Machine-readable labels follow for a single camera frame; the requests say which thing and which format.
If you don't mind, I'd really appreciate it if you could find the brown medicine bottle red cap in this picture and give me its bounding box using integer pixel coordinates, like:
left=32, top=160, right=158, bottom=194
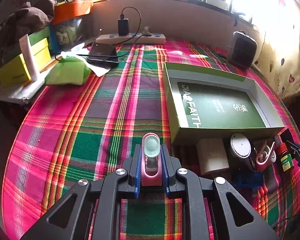
left=274, top=135, right=294, bottom=173

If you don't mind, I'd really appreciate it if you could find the pink nail clipper case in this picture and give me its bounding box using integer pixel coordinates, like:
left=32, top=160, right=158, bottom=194
left=141, top=133, right=162, bottom=186

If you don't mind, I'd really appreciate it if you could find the white power adapter cube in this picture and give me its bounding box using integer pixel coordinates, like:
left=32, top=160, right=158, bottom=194
left=196, top=138, right=229, bottom=175

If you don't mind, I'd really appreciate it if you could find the blue USB voltage tester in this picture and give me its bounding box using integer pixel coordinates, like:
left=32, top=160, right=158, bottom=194
left=232, top=171, right=264, bottom=197

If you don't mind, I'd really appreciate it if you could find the round white black device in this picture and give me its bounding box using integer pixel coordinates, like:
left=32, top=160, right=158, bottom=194
left=230, top=133, right=251, bottom=159

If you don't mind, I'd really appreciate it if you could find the green cardboard box tray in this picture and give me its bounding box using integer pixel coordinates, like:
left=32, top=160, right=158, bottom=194
left=162, top=62, right=284, bottom=145

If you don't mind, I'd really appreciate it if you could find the plaid pink green blanket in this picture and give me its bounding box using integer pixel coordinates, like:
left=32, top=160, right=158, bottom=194
left=1, top=40, right=300, bottom=239

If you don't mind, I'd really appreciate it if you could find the heart pattern curtain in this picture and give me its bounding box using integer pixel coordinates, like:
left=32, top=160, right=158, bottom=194
left=255, top=17, right=300, bottom=100

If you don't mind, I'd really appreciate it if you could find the black grey portable heater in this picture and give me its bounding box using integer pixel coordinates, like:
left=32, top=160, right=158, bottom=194
left=226, top=30, right=257, bottom=69

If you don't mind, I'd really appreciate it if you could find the black smartphone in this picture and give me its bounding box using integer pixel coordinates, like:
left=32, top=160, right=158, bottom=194
left=87, top=42, right=119, bottom=68

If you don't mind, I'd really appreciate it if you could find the white power strip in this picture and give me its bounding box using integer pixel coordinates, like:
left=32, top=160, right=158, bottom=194
left=96, top=33, right=166, bottom=45

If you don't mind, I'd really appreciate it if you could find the black charger plug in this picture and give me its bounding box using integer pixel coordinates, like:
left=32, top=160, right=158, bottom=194
left=117, top=18, right=129, bottom=36

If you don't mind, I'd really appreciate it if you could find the yellow green box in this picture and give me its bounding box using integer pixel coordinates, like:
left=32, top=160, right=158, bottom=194
left=0, top=38, right=51, bottom=86

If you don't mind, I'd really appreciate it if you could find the white tube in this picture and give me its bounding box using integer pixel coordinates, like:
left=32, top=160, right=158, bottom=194
left=19, top=34, right=39, bottom=82

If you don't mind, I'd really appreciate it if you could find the orange plastic tray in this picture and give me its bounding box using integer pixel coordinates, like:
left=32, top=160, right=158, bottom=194
left=52, top=0, right=94, bottom=25

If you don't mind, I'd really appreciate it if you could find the brown fabric bag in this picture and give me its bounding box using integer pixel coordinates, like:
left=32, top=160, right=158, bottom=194
left=0, top=0, right=55, bottom=48

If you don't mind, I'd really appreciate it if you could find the black charger cable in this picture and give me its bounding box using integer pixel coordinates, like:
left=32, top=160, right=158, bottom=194
left=55, top=6, right=153, bottom=62

